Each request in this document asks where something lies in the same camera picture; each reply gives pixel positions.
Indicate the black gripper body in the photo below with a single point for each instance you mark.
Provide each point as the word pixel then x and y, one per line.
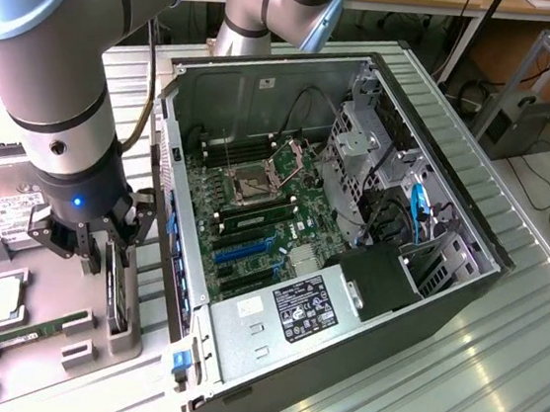
pixel 78 188

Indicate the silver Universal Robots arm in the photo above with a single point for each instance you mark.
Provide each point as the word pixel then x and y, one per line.
pixel 47 66

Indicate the blue card retention clip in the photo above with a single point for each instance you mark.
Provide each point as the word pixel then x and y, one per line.
pixel 171 216

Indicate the green loose RAM stick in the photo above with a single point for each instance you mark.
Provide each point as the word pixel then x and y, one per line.
pixel 17 335

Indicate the blue expansion slot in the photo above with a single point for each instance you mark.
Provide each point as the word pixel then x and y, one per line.
pixel 239 255

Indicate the long black expansion slot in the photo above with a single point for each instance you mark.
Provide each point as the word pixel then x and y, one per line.
pixel 247 275
pixel 248 285
pixel 243 242

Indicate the thin metal locking lever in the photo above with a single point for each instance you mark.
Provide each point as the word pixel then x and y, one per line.
pixel 227 153

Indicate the CPU socket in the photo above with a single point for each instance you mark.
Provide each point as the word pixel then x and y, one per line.
pixel 248 185

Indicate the installed RAM stick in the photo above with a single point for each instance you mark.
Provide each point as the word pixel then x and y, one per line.
pixel 259 218

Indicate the black RAM slot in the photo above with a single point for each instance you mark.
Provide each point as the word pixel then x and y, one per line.
pixel 244 144
pixel 267 208
pixel 241 156
pixel 271 199

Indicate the grey parts rack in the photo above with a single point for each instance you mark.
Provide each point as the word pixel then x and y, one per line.
pixel 37 378

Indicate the blue case latch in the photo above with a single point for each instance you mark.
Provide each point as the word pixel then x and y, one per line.
pixel 181 360

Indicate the open black PC case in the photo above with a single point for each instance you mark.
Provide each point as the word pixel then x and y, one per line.
pixel 218 90

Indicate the metal socket cover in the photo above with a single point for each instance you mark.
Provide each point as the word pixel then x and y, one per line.
pixel 286 160

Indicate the green motherboard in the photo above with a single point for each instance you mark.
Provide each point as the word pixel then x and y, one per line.
pixel 299 209

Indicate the silver chipset heat sink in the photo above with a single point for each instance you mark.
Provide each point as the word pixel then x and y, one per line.
pixel 304 259

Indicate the silver power supply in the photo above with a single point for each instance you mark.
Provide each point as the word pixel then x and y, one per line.
pixel 248 357

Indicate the perforated metal disk bay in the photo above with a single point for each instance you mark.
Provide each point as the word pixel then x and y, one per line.
pixel 355 155

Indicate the grey slotted disk bay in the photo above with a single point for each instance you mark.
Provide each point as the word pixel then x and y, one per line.
pixel 447 265

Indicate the black box device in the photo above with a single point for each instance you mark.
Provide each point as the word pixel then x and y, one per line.
pixel 520 124

